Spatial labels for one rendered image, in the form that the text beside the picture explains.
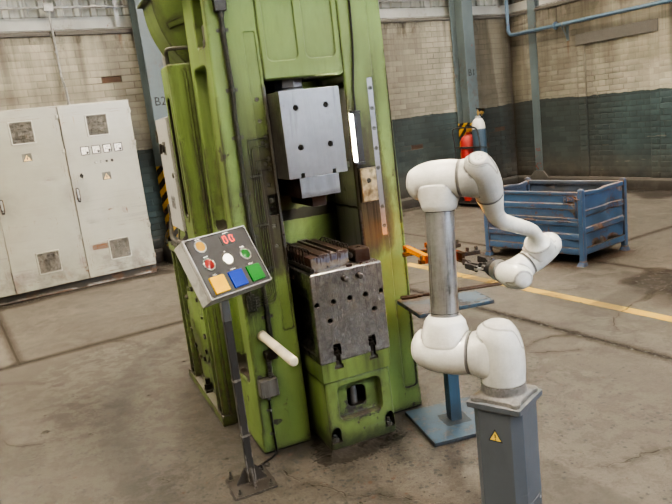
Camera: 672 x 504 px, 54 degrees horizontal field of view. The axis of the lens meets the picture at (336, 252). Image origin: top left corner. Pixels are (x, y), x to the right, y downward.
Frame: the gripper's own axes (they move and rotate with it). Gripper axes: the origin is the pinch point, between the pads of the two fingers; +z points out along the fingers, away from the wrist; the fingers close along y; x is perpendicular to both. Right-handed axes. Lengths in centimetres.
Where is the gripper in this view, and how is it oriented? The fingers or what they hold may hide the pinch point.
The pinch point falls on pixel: (473, 261)
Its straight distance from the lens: 303.2
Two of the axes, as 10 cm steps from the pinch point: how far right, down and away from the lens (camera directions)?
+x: -1.1, -9.7, -2.0
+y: 9.5, -1.7, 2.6
